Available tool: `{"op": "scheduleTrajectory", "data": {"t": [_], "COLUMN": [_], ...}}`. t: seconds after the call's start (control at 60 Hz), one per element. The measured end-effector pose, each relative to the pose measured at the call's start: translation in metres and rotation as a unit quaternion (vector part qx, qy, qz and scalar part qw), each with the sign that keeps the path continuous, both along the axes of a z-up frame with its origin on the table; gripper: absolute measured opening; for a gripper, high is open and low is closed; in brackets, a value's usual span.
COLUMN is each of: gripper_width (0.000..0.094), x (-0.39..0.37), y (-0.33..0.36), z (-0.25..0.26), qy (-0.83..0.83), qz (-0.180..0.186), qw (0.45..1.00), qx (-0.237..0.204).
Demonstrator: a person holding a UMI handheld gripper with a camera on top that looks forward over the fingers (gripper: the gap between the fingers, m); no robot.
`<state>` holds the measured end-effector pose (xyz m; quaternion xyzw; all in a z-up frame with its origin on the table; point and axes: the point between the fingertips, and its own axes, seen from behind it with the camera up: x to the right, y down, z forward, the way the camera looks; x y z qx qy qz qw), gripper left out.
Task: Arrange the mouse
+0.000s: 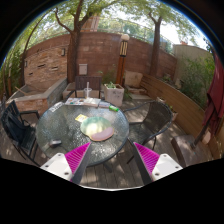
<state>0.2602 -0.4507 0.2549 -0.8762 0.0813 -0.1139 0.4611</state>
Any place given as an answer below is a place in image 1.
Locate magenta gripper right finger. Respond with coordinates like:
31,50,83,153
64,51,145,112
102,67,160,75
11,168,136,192
133,142,182,185

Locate yellow paper card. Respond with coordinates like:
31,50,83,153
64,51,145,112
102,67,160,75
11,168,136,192
75,114,87,123

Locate black mesh chair right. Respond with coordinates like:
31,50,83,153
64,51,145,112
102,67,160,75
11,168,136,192
124,100,173,145

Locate green tube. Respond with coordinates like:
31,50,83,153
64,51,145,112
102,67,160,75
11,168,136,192
109,105,119,112

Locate dark chair behind table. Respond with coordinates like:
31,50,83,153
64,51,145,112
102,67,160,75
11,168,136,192
65,76,102,99

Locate wooden lamp post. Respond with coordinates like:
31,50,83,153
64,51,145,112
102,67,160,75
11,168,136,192
116,34,130,85

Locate open magazine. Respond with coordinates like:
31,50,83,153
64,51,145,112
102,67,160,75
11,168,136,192
65,98,100,107

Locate left tree trunk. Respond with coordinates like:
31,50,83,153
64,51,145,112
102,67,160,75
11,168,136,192
54,0,92,83

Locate right tree trunk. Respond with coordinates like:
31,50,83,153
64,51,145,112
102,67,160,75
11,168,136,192
148,10,162,77

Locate round glass patio table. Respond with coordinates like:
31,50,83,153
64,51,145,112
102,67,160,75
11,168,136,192
36,102,129,166

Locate tree trunk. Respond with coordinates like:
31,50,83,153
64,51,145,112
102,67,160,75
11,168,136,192
54,0,92,83
148,10,162,77

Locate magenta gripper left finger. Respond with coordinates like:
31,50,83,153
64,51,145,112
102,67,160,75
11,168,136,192
41,142,91,184

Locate folded red patio umbrella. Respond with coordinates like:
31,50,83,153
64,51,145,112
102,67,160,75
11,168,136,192
191,54,224,148

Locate white square planter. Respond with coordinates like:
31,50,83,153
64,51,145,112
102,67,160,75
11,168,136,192
104,84,124,107

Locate small book on table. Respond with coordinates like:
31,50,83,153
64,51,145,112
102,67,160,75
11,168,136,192
99,101,110,108

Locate green pink mouse pad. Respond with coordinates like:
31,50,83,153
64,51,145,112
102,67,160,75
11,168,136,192
80,117,114,141

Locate black metal chair left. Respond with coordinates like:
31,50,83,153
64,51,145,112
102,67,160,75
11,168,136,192
1,101,40,166

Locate clear plastic cup with straw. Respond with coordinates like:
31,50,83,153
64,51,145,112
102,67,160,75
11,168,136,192
84,82,92,99

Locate grey wall box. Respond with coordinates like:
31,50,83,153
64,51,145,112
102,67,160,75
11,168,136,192
79,64,88,75

